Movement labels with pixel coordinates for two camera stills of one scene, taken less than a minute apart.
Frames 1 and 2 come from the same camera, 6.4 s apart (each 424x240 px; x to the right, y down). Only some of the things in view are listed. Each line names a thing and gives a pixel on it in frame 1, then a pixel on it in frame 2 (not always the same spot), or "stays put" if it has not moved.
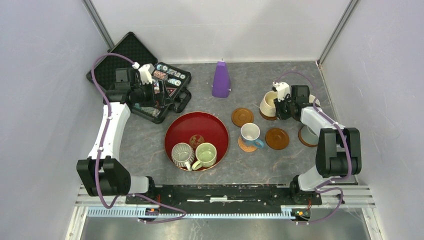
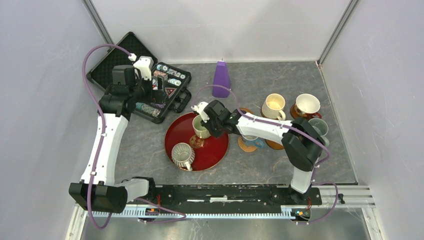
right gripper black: x=279 y=112 → x=207 y=124
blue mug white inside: x=249 y=134 stays put
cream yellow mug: x=267 y=107 stays put
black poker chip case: x=171 y=84 stays put
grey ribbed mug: x=182 y=155 stays put
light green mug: x=206 y=154 → x=201 y=131
